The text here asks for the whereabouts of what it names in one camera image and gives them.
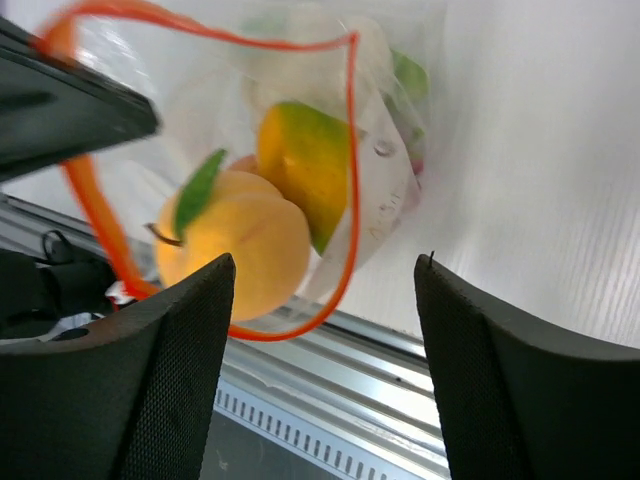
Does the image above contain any white cauliflower with leaves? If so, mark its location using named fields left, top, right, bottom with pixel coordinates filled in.
left=228, top=4, right=430, bottom=173

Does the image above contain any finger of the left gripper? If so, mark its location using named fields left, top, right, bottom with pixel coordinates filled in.
left=1, top=18, right=159, bottom=182

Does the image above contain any slotted white cable duct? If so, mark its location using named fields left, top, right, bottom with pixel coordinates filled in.
left=214, top=381, right=440, bottom=479

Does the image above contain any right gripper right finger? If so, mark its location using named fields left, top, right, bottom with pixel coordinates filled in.
left=414, top=255, right=639, bottom=479

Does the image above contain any orange fruit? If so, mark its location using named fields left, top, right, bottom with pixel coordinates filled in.
left=147, top=149, right=311, bottom=323

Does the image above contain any peach fruit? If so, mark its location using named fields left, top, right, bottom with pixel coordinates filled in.
left=227, top=155, right=259, bottom=175

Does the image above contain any yellow green mango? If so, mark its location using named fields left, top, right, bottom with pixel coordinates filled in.
left=256, top=101, right=350, bottom=254

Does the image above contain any aluminium mounting rail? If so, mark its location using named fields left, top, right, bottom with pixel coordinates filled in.
left=1, top=197, right=449, bottom=479

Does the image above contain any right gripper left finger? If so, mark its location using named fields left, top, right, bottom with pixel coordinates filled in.
left=1, top=254, right=235, bottom=479

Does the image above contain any clear zip top bag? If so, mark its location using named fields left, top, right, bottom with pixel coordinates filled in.
left=35, top=1, right=446, bottom=342

